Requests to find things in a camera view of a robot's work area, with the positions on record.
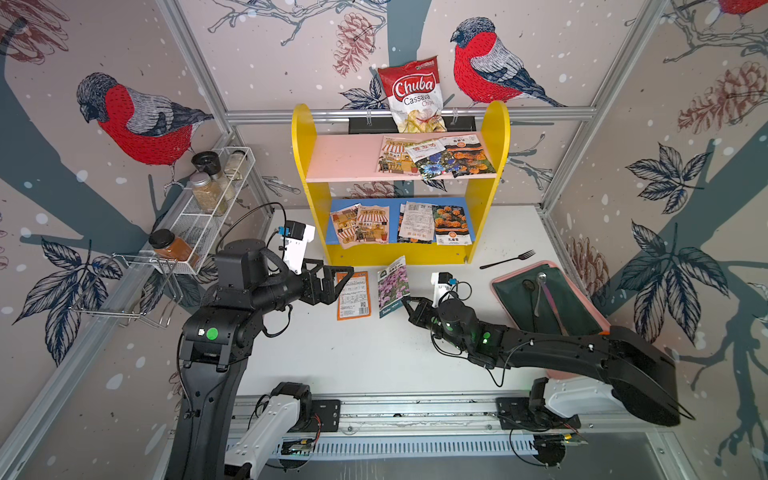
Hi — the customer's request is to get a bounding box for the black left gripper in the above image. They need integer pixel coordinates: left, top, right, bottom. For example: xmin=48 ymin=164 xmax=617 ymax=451
xmin=252 ymin=254 xmax=354 ymax=314

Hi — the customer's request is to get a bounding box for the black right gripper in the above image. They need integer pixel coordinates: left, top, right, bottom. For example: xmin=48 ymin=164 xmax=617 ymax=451
xmin=399 ymin=297 xmax=469 ymax=355

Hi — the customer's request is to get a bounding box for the orange white seed bag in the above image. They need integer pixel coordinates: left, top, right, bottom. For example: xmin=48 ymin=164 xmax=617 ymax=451
xmin=337 ymin=271 xmax=371 ymax=321

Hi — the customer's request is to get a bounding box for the purple flower seed bag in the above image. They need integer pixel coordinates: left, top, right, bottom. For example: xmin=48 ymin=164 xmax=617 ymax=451
xmin=377 ymin=256 xmax=410 ymax=318

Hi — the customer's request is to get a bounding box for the market stall seed bag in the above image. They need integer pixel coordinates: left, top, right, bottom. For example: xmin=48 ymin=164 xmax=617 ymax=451
xmin=376 ymin=136 xmax=419 ymax=176

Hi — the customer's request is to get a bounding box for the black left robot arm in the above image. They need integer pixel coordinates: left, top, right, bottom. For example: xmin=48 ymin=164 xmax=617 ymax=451
xmin=165 ymin=239 xmax=354 ymax=479

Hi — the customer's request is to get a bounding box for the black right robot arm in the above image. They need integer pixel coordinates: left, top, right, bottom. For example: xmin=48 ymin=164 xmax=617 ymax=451
xmin=401 ymin=292 xmax=694 ymax=427

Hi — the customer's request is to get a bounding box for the yellow two-tier shelf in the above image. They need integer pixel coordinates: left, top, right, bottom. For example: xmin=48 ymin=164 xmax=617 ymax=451
xmin=291 ymin=101 xmax=511 ymax=266

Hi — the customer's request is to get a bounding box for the market stall bag lower left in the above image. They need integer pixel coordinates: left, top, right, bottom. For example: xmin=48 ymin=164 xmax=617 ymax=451
xmin=331 ymin=204 xmax=361 ymax=249

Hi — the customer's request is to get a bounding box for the white text seed bag lower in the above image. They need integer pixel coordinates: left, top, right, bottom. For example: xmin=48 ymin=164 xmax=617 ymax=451
xmin=397 ymin=202 xmax=435 ymax=244

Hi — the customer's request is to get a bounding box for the orange flower seed bag lower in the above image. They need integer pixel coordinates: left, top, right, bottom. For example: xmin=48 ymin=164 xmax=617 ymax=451
xmin=432 ymin=205 xmax=472 ymax=246

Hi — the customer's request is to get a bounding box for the orange flower seed bag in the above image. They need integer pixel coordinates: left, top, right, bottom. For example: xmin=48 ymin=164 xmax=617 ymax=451
xmin=432 ymin=205 xmax=472 ymax=246
xmin=438 ymin=134 xmax=496 ymax=178

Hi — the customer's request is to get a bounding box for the blue flower seed bag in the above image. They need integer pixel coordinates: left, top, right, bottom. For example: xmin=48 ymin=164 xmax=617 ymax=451
xmin=405 ymin=139 xmax=455 ymax=180

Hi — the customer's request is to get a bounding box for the orange flower seed bag top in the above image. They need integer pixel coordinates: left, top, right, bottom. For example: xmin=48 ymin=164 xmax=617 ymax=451
xmin=438 ymin=134 xmax=496 ymax=178

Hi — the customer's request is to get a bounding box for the red Chuba chips bag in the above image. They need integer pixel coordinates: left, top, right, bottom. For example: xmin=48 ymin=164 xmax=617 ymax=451
xmin=378 ymin=56 xmax=446 ymax=134

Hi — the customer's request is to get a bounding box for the black plastic fork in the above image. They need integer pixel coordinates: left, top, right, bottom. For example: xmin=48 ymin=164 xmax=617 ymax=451
xmin=479 ymin=250 xmax=536 ymax=270

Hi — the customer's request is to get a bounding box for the pink tray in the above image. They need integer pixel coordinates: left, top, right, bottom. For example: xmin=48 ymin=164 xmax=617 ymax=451
xmin=490 ymin=261 xmax=610 ymax=380

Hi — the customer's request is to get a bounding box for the silver lid spice jar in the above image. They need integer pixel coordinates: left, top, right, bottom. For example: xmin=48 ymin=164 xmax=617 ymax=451
xmin=189 ymin=172 xmax=228 ymax=216

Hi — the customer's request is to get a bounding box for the clear spice jar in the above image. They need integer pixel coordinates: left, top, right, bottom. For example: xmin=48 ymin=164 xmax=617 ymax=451
xmin=224 ymin=149 xmax=248 ymax=181

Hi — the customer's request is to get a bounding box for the black lid spice jar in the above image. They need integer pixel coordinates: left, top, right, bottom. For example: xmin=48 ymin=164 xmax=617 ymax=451
xmin=191 ymin=151 xmax=235 ymax=201

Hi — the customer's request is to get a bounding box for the orange sauce jar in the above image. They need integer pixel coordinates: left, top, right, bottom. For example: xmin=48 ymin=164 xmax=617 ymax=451
xmin=148 ymin=229 xmax=199 ymax=267

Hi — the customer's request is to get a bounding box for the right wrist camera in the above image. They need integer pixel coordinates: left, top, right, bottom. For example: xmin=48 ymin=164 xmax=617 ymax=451
xmin=430 ymin=272 xmax=458 ymax=308

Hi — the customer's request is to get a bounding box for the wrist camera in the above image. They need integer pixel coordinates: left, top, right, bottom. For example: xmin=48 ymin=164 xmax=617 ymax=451
xmin=430 ymin=272 xmax=458 ymax=308
xmin=278 ymin=220 xmax=316 ymax=274

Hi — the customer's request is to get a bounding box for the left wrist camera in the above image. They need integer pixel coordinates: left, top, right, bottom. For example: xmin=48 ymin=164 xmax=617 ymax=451
xmin=278 ymin=220 xmax=316 ymax=274

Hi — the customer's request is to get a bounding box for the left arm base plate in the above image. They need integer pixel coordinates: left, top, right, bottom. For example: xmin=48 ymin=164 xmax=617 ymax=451
xmin=290 ymin=399 xmax=341 ymax=433

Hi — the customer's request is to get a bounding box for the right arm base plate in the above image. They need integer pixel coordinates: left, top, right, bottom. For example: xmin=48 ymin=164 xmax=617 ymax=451
xmin=495 ymin=397 xmax=581 ymax=433

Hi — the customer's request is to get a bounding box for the black wall bracket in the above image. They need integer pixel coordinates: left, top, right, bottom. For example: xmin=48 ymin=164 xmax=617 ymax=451
xmin=348 ymin=116 xmax=478 ymax=134

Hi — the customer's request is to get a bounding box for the white wire spice rack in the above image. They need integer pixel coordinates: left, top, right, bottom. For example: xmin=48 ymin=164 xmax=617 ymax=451
xmin=141 ymin=146 xmax=254 ymax=276

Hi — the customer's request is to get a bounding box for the chrome wire hook rack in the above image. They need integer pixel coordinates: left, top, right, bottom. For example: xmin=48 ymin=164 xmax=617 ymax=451
xmin=68 ymin=251 xmax=184 ymax=329

